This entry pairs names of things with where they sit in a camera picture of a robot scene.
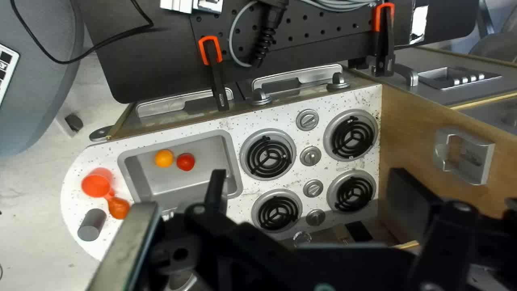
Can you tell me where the black coil stove burner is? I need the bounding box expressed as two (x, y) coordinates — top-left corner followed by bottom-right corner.
(323, 108), (380, 163)
(326, 169), (380, 214)
(250, 187), (304, 234)
(239, 127), (299, 180)

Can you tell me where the orange mug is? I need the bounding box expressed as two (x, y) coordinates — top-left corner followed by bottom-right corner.
(79, 166), (116, 200)

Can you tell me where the grey metal mount bar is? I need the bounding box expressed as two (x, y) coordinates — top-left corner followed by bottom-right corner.
(86, 200), (162, 291)

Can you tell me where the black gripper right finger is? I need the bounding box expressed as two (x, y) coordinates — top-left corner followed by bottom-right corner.
(384, 166), (481, 255)

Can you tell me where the orange and black clamp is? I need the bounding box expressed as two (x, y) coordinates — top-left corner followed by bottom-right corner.
(195, 33), (231, 113)
(370, 1), (397, 77)

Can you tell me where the grey cable bundle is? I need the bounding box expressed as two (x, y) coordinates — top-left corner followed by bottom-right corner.
(297, 0), (376, 14)

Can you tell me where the silver cabinet door handle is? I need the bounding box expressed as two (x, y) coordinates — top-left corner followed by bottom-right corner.
(134, 87), (236, 119)

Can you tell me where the silver recessed handle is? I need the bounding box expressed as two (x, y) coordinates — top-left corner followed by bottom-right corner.
(433, 127), (498, 187)

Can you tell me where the dark chair caster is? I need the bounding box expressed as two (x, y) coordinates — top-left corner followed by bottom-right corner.
(63, 111), (86, 134)

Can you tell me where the black perforated base board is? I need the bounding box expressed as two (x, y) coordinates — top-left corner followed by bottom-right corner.
(79, 0), (417, 104)

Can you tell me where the grey round toy lid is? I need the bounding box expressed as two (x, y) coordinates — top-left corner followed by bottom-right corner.
(76, 206), (108, 242)

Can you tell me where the thin grey cable loop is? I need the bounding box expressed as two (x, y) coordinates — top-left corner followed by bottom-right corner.
(226, 0), (263, 71)

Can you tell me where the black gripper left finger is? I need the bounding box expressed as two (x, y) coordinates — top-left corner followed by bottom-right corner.
(184, 168), (234, 229)

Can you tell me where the orange ball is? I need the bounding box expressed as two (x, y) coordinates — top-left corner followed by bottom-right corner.
(153, 148), (176, 169)

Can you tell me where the checkered calibration board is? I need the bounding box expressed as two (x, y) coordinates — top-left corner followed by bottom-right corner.
(0, 43), (21, 104)

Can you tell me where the grey round table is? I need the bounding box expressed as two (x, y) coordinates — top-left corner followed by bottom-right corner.
(0, 0), (86, 158)

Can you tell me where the small orange scoop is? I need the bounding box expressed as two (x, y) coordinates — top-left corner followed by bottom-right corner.
(103, 192), (132, 221)

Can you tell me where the silver stove knob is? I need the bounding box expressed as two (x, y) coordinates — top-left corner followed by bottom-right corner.
(302, 177), (325, 198)
(304, 206), (326, 227)
(299, 143), (323, 168)
(296, 106), (321, 132)

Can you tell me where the black ribbed cable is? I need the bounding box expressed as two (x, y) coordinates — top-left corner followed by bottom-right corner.
(250, 0), (291, 69)

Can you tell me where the silver oven door handle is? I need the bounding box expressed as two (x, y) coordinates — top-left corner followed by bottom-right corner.
(249, 74), (304, 104)

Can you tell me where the thin black cable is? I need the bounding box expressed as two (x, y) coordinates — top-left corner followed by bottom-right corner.
(10, 0), (157, 66)

